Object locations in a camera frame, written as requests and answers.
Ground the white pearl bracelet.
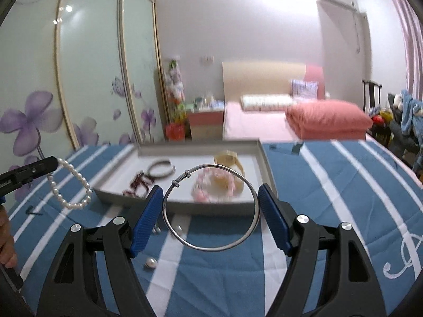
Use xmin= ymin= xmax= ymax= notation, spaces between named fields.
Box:
xmin=47 ymin=157 xmax=94 ymax=211

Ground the thin silver hoop bangle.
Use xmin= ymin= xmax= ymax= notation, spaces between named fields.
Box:
xmin=162 ymin=163 xmax=260 ymax=253

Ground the silver cuff bracelet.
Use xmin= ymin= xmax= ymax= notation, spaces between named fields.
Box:
xmin=145 ymin=159 xmax=177 ymax=180

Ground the yellow bangle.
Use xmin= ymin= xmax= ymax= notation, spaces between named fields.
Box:
xmin=212 ymin=150 xmax=245 ymax=195

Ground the person's left hand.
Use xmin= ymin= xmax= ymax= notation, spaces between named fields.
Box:
xmin=0 ymin=205 xmax=17 ymax=268

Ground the pearl cluster earring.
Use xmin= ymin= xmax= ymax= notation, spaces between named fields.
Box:
xmin=152 ymin=224 xmax=161 ymax=235

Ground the floral sliding wardrobe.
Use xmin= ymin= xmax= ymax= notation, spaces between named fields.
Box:
xmin=0 ymin=0 xmax=172 ymax=206

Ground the blue white striped cloth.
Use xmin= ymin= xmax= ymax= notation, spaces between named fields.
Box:
xmin=1 ymin=140 xmax=422 ymax=316

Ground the grey shallow tray box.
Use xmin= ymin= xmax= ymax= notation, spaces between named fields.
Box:
xmin=94 ymin=140 xmax=276 ymax=213

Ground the folded salmon duvet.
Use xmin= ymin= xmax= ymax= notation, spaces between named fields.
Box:
xmin=285 ymin=100 xmax=373 ymax=140

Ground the red waste basket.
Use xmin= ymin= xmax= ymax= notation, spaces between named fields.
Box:
xmin=165 ymin=123 xmax=186 ymax=141

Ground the plush toy tower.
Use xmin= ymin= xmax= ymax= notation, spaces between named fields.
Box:
xmin=164 ymin=59 xmax=186 ymax=124

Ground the pink bed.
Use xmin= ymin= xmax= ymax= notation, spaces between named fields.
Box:
xmin=221 ymin=100 xmax=374 ymax=143

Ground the blue clothing pile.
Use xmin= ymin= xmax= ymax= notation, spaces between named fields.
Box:
xmin=370 ymin=89 xmax=423 ymax=173

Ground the purple patterned pillow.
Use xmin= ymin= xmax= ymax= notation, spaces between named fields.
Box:
xmin=290 ymin=80 xmax=319 ymax=100

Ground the dark wooden chair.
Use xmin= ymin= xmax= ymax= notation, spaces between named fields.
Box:
xmin=362 ymin=80 xmax=382 ymax=112

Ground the white patterned pillow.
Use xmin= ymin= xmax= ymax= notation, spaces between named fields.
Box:
xmin=240 ymin=94 xmax=294 ymax=112

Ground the pink beige nightstand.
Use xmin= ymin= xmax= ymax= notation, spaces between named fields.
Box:
xmin=187 ymin=110 xmax=224 ymax=140

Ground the beige pink headboard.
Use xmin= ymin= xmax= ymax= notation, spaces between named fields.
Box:
xmin=222 ymin=61 xmax=325 ymax=102

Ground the pink curtain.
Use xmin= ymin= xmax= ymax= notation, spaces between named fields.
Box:
xmin=392 ymin=0 xmax=422 ymax=100

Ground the dark red bead necklace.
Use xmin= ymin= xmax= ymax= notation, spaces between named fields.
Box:
xmin=122 ymin=170 xmax=157 ymax=200

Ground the pink bead bracelet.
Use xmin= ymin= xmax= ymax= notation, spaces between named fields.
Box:
xmin=191 ymin=167 xmax=240 ymax=204

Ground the white wall switch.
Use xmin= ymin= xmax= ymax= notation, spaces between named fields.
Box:
xmin=201 ymin=56 xmax=214 ymax=63

